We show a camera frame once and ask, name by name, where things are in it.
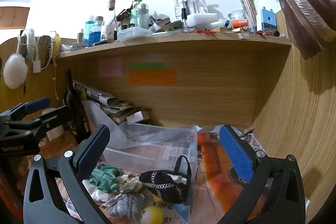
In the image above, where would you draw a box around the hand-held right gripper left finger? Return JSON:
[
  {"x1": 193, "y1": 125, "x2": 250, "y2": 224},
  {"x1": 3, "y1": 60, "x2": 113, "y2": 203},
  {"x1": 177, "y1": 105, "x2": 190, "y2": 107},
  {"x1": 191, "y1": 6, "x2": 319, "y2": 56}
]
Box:
[{"x1": 24, "y1": 125, "x2": 111, "y2": 224}]

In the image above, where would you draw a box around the stack of newspapers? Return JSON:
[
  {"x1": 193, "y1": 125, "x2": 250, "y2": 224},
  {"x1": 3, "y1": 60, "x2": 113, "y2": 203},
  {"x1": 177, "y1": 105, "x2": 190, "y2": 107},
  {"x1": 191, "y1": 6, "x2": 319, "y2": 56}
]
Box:
[{"x1": 72, "y1": 80, "x2": 150, "y2": 125}]

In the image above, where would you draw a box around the yellow headband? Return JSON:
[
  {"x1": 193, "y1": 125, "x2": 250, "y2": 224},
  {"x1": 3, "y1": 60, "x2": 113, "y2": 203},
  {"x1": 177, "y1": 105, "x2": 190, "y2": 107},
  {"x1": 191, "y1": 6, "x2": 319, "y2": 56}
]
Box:
[{"x1": 52, "y1": 33, "x2": 62, "y2": 59}]

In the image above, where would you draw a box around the white fluffy pompom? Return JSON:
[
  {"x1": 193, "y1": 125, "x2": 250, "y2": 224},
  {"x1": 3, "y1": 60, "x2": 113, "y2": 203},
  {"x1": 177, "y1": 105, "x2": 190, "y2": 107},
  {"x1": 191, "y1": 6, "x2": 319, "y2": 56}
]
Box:
[{"x1": 3, "y1": 54, "x2": 28, "y2": 89}]

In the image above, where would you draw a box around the blue box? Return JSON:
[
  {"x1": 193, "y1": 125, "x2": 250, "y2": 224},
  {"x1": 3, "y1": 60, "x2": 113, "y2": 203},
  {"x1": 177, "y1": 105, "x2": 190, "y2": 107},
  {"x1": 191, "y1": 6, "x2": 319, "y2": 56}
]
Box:
[{"x1": 260, "y1": 7, "x2": 277, "y2": 33}]

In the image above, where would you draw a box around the tall jar of sticks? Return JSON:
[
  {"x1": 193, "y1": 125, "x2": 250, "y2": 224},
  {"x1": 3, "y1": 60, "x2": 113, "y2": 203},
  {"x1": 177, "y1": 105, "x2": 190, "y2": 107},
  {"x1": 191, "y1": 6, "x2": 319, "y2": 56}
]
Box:
[{"x1": 240, "y1": 0, "x2": 257, "y2": 33}]

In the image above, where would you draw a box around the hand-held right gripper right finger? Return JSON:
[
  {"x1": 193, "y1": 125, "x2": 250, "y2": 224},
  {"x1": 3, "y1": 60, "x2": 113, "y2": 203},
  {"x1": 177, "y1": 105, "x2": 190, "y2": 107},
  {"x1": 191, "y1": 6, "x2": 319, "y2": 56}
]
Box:
[{"x1": 218, "y1": 124, "x2": 306, "y2": 224}]

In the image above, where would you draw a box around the grey knit cloth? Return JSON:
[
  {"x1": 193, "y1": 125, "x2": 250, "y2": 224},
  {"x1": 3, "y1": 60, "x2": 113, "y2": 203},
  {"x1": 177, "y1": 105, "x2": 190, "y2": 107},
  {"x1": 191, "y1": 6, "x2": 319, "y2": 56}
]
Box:
[{"x1": 108, "y1": 193, "x2": 146, "y2": 217}]

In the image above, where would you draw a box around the yellow plush toy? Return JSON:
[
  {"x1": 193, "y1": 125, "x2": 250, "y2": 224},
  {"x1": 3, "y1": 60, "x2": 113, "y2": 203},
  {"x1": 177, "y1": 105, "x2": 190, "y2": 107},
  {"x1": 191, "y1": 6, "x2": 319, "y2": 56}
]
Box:
[{"x1": 140, "y1": 205, "x2": 164, "y2": 224}]

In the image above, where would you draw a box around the clear blister package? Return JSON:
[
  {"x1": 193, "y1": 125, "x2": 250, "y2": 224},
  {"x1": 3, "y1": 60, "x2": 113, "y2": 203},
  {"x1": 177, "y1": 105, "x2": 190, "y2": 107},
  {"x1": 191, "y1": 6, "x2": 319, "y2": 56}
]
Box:
[{"x1": 178, "y1": 0, "x2": 209, "y2": 16}]

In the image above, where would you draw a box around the patterned headband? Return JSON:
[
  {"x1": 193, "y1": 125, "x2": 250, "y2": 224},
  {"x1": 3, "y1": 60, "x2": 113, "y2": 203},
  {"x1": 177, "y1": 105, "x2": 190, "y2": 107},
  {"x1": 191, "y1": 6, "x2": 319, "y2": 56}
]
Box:
[{"x1": 39, "y1": 35, "x2": 53, "y2": 69}]

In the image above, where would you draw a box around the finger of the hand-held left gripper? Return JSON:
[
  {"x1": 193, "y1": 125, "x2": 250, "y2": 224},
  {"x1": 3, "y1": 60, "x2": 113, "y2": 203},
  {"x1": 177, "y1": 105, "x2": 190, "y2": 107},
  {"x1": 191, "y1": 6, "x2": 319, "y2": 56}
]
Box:
[
  {"x1": 5, "y1": 105, "x2": 72, "y2": 136},
  {"x1": 0, "y1": 97, "x2": 51, "y2": 123}
]

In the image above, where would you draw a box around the corked glass bottle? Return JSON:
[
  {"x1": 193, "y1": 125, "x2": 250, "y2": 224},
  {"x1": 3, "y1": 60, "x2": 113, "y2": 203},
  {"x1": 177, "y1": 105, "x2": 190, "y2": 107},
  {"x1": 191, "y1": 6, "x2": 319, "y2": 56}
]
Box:
[{"x1": 108, "y1": 0, "x2": 118, "y2": 41}]

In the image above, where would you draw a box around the wooden shelf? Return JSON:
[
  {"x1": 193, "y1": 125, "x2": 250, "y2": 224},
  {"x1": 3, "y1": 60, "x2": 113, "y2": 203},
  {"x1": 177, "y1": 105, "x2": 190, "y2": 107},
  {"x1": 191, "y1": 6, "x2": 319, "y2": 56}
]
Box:
[{"x1": 56, "y1": 31, "x2": 292, "y2": 59}]

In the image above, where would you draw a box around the clear plastic storage container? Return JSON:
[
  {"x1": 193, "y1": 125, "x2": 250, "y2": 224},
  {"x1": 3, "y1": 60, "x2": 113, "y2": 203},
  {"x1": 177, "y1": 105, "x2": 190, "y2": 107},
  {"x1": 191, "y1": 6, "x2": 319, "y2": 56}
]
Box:
[{"x1": 104, "y1": 123, "x2": 198, "y2": 180}]

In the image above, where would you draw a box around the frosted bottle with silver cap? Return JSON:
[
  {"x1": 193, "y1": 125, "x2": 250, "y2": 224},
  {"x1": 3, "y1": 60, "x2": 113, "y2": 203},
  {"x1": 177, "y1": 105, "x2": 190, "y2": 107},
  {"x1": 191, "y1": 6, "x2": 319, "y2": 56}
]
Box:
[{"x1": 136, "y1": 4, "x2": 150, "y2": 30}]

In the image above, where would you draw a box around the dark wine bottle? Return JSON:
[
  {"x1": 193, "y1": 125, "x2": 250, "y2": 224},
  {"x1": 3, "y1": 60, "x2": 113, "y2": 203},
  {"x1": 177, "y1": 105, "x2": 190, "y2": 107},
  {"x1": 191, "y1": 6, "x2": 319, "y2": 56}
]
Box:
[{"x1": 64, "y1": 69, "x2": 88, "y2": 143}]

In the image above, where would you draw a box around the white cup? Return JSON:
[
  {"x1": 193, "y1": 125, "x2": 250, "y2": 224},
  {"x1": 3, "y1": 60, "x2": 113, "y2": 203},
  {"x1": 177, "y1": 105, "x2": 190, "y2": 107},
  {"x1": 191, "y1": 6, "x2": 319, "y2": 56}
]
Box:
[{"x1": 42, "y1": 108, "x2": 65, "y2": 142}]

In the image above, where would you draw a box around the folded newspaper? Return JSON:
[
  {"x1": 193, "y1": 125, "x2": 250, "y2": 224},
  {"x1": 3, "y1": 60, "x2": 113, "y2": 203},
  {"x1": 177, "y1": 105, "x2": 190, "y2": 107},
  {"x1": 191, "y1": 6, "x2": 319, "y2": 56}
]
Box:
[{"x1": 238, "y1": 128, "x2": 266, "y2": 157}]

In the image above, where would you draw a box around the blue plastic packet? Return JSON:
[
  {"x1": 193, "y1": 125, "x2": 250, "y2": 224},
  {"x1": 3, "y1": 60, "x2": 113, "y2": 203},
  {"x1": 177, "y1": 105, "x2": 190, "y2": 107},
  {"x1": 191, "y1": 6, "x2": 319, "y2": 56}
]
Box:
[{"x1": 172, "y1": 203, "x2": 191, "y2": 223}]

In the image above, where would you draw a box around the blue mouthwash bottle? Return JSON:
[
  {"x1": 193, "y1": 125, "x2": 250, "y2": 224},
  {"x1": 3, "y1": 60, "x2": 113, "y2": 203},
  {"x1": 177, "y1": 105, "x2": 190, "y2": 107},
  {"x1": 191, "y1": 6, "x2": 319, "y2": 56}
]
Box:
[{"x1": 85, "y1": 20, "x2": 101, "y2": 47}]

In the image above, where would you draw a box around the wooden wall cabinet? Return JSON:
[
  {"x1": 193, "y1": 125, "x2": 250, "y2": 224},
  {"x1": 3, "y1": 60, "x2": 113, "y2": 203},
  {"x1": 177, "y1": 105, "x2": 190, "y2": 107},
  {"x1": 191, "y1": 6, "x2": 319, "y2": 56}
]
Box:
[{"x1": 0, "y1": 6, "x2": 30, "y2": 30}]

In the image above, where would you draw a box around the clear flat plastic box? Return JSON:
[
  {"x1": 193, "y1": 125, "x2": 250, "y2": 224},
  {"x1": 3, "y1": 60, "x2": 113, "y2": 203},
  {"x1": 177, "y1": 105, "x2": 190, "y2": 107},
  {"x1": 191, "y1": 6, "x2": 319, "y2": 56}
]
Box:
[{"x1": 117, "y1": 27, "x2": 154, "y2": 41}]

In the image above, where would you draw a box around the white printed mug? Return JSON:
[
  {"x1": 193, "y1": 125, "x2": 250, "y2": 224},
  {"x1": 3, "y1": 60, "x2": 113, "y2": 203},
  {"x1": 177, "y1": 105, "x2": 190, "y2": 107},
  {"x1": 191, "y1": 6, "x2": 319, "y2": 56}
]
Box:
[{"x1": 101, "y1": 25, "x2": 117, "y2": 42}]

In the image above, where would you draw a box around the nail polish bottle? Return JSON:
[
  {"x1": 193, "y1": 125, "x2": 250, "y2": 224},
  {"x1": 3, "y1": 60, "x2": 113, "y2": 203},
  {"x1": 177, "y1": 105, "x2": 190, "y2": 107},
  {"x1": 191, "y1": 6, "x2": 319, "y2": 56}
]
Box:
[{"x1": 181, "y1": 7, "x2": 190, "y2": 33}]

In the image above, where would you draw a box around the clear labelled bottle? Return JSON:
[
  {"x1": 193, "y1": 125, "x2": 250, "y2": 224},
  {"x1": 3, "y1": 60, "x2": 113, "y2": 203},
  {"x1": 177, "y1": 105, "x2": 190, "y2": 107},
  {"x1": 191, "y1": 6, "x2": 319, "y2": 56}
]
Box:
[{"x1": 173, "y1": 0, "x2": 183, "y2": 21}]

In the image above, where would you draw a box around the black chain purse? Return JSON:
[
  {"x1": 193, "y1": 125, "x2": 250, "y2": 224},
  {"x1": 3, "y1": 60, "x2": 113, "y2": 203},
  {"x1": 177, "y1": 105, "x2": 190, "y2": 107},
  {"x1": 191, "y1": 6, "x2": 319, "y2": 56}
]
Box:
[{"x1": 139, "y1": 155, "x2": 192, "y2": 205}]

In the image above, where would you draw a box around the white plastic box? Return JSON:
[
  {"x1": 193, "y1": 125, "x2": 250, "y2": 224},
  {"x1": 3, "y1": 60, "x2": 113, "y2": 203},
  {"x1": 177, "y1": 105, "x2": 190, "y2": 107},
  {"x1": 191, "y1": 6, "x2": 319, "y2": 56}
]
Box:
[{"x1": 187, "y1": 13, "x2": 218, "y2": 29}]

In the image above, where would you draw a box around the white cloth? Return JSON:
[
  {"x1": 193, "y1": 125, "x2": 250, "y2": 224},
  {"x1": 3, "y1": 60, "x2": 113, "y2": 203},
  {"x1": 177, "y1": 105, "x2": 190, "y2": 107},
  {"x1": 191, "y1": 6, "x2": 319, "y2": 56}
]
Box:
[{"x1": 91, "y1": 186, "x2": 117, "y2": 202}]

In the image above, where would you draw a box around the mint green pump bottle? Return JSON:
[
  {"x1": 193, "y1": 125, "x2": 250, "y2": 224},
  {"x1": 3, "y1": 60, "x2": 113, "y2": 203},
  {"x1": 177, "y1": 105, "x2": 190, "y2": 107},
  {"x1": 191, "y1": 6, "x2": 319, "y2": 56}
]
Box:
[{"x1": 130, "y1": 0, "x2": 143, "y2": 29}]

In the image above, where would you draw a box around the green knit cloth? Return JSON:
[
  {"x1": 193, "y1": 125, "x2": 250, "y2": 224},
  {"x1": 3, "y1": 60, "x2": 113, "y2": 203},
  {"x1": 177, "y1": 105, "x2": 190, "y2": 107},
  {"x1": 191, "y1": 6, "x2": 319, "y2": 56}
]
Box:
[{"x1": 89, "y1": 166, "x2": 121, "y2": 193}]

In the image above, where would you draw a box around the green sticky note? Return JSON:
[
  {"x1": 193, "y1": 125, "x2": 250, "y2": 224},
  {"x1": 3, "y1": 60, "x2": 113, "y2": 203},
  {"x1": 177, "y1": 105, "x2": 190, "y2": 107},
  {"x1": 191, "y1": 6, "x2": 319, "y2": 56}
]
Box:
[{"x1": 131, "y1": 63, "x2": 166, "y2": 70}]

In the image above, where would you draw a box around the glass candle jar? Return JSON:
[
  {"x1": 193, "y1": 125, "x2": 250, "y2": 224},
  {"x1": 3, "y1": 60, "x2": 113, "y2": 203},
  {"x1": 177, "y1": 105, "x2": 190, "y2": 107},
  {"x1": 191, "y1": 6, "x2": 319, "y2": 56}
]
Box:
[{"x1": 228, "y1": 10, "x2": 248, "y2": 30}]

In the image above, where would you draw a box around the white fluffy headband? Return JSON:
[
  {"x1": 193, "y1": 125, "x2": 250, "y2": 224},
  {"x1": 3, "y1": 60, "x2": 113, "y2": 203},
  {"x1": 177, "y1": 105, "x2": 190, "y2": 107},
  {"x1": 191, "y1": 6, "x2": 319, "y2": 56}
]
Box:
[{"x1": 21, "y1": 28, "x2": 37, "y2": 59}]

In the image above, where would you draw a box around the orange magazine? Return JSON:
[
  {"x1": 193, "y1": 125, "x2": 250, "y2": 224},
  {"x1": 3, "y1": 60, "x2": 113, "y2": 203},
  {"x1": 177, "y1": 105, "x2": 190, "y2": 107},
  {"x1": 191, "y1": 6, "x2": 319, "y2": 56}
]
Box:
[{"x1": 197, "y1": 131, "x2": 265, "y2": 219}]

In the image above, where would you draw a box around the small white card box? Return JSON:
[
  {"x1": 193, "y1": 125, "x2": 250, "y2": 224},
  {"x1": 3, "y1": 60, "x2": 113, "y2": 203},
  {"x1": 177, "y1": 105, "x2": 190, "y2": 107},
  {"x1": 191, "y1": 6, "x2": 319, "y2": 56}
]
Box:
[{"x1": 126, "y1": 111, "x2": 150, "y2": 123}]

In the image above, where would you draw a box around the pink sticky note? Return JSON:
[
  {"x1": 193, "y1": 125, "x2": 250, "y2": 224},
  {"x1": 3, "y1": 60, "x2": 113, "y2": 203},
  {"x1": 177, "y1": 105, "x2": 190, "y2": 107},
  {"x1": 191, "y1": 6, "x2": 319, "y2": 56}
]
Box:
[{"x1": 99, "y1": 58, "x2": 123, "y2": 77}]

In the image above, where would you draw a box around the orange sticky note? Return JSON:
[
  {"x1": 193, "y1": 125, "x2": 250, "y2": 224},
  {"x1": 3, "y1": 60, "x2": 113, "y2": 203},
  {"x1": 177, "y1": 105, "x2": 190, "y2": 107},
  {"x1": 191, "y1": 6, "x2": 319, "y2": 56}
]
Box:
[{"x1": 129, "y1": 70, "x2": 177, "y2": 86}]

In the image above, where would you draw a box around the floral patterned cloth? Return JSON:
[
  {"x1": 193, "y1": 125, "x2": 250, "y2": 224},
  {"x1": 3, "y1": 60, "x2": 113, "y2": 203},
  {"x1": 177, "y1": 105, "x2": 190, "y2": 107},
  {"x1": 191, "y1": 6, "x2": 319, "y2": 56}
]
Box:
[{"x1": 119, "y1": 177, "x2": 143, "y2": 194}]

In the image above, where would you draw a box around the brown plastic bag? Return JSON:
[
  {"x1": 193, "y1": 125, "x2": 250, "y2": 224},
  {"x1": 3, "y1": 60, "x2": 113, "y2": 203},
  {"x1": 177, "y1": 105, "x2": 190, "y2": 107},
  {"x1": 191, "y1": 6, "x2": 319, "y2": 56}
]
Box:
[{"x1": 274, "y1": 0, "x2": 336, "y2": 60}]

